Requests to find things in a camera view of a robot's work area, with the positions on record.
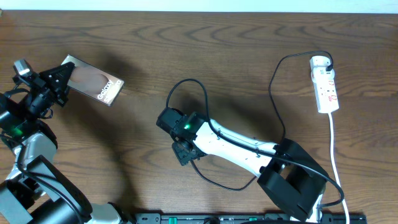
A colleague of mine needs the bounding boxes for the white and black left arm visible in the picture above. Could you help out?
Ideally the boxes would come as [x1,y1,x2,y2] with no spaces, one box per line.
[1,60,136,223]

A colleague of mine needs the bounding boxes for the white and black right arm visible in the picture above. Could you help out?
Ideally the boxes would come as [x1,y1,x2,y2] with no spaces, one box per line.
[156,108,328,223]

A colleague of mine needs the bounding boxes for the white USB charger plug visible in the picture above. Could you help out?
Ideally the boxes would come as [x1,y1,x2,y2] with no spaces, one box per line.
[310,55,333,70]

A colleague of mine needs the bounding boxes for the black charging cable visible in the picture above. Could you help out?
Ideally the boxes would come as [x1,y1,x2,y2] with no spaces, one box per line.
[189,50,335,192]

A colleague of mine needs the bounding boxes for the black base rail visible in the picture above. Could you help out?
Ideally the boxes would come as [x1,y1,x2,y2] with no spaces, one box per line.
[133,212,368,224]

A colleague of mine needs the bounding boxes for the white power strip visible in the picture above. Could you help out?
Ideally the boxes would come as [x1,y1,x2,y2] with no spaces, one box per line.
[311,67,339,114]

